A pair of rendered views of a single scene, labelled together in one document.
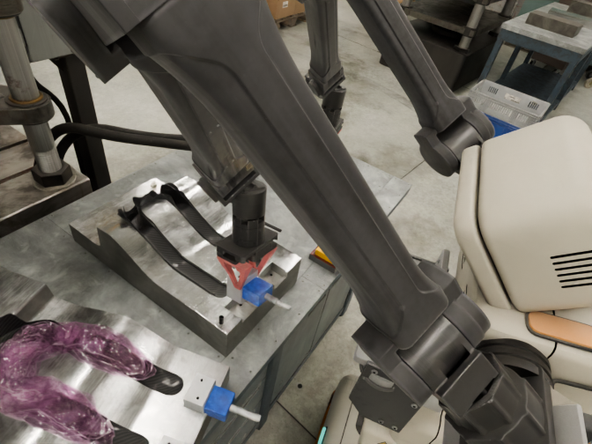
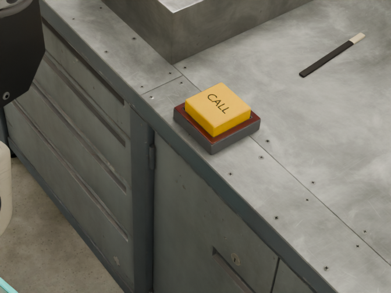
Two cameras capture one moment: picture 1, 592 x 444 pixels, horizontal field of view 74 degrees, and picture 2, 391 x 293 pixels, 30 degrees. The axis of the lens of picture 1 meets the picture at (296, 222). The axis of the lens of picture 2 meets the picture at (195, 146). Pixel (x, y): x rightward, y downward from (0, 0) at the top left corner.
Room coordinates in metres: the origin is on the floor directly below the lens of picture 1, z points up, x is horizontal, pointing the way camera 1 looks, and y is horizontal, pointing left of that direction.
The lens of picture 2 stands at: (0.96, -0.72, 1.46)
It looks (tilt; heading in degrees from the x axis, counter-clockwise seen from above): 47 degrees down; 113
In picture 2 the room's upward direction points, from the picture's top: 4 degrees clockwise
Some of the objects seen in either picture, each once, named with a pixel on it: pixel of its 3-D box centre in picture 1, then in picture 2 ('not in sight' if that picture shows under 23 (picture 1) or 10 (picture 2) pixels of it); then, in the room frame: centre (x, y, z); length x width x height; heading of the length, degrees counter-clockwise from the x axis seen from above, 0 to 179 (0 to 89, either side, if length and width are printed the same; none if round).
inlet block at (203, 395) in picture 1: (225, 405); not in sight; (0.28, 0.06, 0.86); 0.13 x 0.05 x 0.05; 80
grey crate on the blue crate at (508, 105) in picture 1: (506, 104); not in sight; (3.43, -1.61, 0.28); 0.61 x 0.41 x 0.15; 56
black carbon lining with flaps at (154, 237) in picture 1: (184, 233); not in sight; (0.61, 0.24, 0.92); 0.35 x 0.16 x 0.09; 63
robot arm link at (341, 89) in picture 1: (332, 94); not in sight; (1.02, -0.03, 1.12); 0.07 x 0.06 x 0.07; 43
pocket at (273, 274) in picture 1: (271, 278); not in sight; (0.56, 0.03, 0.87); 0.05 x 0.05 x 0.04; 63
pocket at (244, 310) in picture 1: (240, 310); not in sight; (0.47, 0.08, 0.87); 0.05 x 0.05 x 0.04; 63
